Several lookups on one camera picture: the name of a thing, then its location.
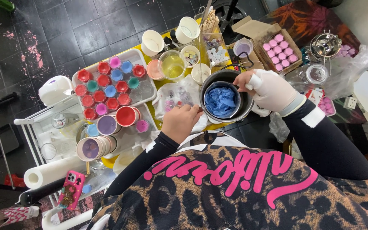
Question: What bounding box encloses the white power socket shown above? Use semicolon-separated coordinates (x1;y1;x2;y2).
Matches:
343;96;358;110

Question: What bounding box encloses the person's left hand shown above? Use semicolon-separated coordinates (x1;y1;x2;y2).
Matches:
161;104;204;144

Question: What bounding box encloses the white nail lamp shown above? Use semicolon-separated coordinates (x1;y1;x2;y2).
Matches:
38;75;75;107

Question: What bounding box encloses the small blue candle cup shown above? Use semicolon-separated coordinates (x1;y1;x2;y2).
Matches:
86;124;100;137

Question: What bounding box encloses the white metal cart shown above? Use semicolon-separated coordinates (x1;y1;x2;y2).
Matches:
13;95;95;230

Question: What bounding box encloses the black chair base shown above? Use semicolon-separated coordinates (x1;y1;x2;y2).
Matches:
214;0;249;36

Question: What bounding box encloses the person's right hand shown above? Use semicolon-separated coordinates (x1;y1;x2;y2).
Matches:
233;69;300;112

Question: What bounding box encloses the tray of pink wax pieces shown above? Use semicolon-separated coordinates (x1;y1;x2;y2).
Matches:
305;88;336;117

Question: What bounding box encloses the group of pink flower candles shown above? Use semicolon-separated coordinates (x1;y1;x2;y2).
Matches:
262;33;299;73

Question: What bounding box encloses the steel cup of blue wax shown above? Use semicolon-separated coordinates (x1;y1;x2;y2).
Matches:
204;81;243;119

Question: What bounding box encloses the black cable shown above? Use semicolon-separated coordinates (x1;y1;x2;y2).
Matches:
220;51;255;70

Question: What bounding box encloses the black cylindrical handle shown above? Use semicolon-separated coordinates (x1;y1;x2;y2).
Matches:
19;177;67;207

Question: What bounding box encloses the white paper cup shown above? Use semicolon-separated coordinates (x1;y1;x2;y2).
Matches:
141;29;165;57
175;16;201;45

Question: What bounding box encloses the clear glass jar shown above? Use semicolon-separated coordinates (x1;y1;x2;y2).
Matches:
305;63;329;85

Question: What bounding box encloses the pink patterned paper bag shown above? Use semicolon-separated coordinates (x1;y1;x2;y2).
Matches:
0;205;41;230

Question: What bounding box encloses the small cup of lilac wax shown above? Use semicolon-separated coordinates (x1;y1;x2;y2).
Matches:
233;37;254;58

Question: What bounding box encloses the clear box of white wicks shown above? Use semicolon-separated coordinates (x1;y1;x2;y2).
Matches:
203;31;233;68

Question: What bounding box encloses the colourful patterned cloth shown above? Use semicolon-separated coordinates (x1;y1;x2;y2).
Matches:
260;0;361;49

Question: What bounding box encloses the steel pouring pitcher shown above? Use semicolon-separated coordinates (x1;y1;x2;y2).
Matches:
309;31;343;59

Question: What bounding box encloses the peach coloured cup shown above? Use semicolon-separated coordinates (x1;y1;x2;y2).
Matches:
146;59;165;81

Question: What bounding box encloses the white paper towel roll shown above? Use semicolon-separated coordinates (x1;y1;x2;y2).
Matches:
23;156;88;190

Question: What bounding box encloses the group of small coloured candle cups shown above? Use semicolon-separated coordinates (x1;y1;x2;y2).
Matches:
74;56;147;121

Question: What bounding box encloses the person's leopard print shirt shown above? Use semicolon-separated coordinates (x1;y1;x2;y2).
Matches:
86;130;368;230

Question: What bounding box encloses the large purple wax cup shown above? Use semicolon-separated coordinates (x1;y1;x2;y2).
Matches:
96;115;121;136

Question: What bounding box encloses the crumpled clear plastic bag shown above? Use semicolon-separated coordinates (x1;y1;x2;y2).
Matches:
324;44;368;100

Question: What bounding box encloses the glass measuring cup yellow liquid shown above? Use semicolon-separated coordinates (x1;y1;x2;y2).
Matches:
157;50;187;81

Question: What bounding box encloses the black wax melting pot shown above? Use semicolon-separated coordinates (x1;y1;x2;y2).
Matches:
199;69;255;124

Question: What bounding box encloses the white cup with stick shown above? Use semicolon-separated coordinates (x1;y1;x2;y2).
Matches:
191;63;212;86

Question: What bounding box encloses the large red wax cup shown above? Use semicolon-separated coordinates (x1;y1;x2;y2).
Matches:
116;106;141;127

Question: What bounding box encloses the small pink candle cup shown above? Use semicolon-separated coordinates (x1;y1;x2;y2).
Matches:
135;119;150;133

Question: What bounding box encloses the white plastic tray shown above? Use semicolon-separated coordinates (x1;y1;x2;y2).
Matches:
72;48;158;113

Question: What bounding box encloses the stack of purple paper cups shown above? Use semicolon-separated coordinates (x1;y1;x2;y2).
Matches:
76;135;118;162

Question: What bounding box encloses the clear plastic water bottle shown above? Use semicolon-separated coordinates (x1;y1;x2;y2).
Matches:
82;170;118;194

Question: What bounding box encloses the open cardboard box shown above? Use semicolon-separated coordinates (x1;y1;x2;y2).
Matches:
231;15;303;75

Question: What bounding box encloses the phone in pink case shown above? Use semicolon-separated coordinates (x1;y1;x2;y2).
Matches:
58;170;86;211

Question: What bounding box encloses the bundle of wooden sticks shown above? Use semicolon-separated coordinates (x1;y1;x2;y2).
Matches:
199;9;220;34

